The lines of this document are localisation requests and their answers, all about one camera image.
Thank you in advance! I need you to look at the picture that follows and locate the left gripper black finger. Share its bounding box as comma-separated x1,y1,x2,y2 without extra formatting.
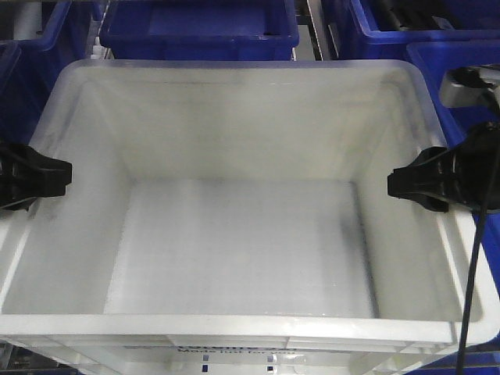
7,143,73,211

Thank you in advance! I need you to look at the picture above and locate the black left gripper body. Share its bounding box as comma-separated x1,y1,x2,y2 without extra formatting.
1,141,16,211

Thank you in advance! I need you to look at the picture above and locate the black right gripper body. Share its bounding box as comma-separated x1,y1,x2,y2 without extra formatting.
454,121,499,211

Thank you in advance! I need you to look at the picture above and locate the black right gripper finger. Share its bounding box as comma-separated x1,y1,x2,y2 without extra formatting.
387,146,459,213

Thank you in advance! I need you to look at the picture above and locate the white plastic tote bin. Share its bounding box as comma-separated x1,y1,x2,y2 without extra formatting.
1,60,475,374

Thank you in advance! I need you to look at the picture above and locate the blue bin front left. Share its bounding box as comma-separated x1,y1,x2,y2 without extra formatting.
1,41,60,144

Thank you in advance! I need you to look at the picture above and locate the blue bin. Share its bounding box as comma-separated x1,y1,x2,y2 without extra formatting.
1,1,104,59
1,41,60,144
99,1,299,61
329,1,499,59
406,40,499,374

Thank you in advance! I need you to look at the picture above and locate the blue bin front right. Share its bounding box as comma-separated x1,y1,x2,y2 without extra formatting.
406,40,499,374

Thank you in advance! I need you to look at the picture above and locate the blue bin back left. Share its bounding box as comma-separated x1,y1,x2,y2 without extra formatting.
1,1,104,59

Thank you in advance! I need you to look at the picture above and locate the blue bin back right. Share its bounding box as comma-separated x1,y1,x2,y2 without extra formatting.
329,1,499,59

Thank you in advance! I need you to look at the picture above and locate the blue bin behind centre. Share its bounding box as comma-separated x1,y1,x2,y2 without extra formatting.
99,1,299,61

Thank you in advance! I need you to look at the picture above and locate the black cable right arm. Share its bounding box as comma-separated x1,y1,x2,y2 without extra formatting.
452,70,500,375

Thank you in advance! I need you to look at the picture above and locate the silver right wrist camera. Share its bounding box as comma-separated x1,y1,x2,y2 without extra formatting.
439,64,499,115

